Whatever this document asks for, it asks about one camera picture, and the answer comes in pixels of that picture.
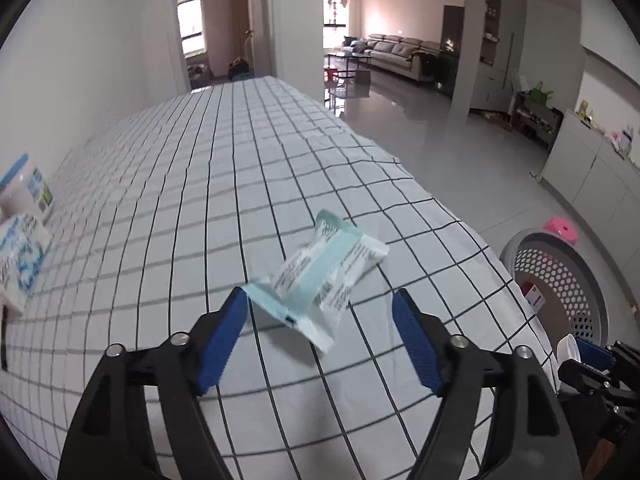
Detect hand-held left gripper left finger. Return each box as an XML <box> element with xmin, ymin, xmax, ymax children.
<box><xmin>57</xmin><ymin>287</ymin><xmax>250</xmax><ymax>480</ymax></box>

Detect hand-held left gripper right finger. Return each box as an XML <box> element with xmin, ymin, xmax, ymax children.
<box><xmin>391</xmin><ymin>288</ymin><xmax>583</xmax><ymax>480</ymax></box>

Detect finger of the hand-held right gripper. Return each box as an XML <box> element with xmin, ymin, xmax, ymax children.
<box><xmin>556</xmin><ymin>359</ymin><xmax>640</xmax><ymax>411</ymax></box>
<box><xmin>575</xmin><ymin>337</ymin><xmax>640</xmax><ymax>382</ymax></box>

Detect grey perforated basket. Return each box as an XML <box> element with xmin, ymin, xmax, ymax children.
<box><xmin>498</xmin><ymin>228</ymin><xmax>613</xmax><ymax>356</ymax></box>

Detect blue and white mask packet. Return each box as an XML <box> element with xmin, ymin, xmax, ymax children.
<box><xmin>241</xmin><ymin>208</ymin><xmax>391</xmax><ymax>356</ymax></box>

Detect pink plastic stool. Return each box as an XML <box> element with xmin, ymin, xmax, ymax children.
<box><xmin>546</xmin><ymin>216</ymin><xmax>578</xmax><ymax>245</ymax></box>

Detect white low cabinet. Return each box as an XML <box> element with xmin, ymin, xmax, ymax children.
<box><xmin>542</xmin><ymin>109</ymin><xmax>640</xmax><ymax>241</ymax></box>

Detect black grid white tablecloth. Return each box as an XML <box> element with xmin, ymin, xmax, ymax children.
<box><xmin>0</xmin><ymin>75</ymin><xmax>563</xmax><ymax>480</ymax></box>

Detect white and blue tissue pack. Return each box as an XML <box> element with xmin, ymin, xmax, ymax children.
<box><xmin>0</xmin><ymin>211</ymin><xmax>52</xmax><ymax>317</ymax></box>

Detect cardboard pieces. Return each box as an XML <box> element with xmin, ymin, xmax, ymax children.
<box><xmin>480</xmin><ymin>110</ymin><xmax>513</xmax><ymax>132</ymax></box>

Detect dark shoe rack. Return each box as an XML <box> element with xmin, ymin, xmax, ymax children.
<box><xmin>511</xmin><ymin>91</ymin><xmax>563</xmax><ymax>146</ymax></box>

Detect white jar with blue lid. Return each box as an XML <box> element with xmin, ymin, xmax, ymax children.
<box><xmin>0</xmin><ymin>152</ymin><xmax>55</xmax><ymax>226</ymax></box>

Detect grey sofa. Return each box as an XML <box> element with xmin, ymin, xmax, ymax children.
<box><xmin>367</xmin><ymin>34</ymin><xmax>443</xmax><ymax>85</ymax></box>

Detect dark coffee table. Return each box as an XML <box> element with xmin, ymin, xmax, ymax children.
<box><xmin>327</xmin><ymin>50</ymin><xmax>373</xmax><ymax>73</ymax></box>

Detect bedroom window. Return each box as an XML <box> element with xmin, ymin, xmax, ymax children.
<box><xmin>177</xmin><ymin>0</ymin><xmax>206</xmax><ymax>58</ymax></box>

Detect tall dark cabinet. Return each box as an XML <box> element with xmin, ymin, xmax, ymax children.
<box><xmin>442</xmin><ymin>5</ymin><xmax>466</xmax><ymax>53</ymax></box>

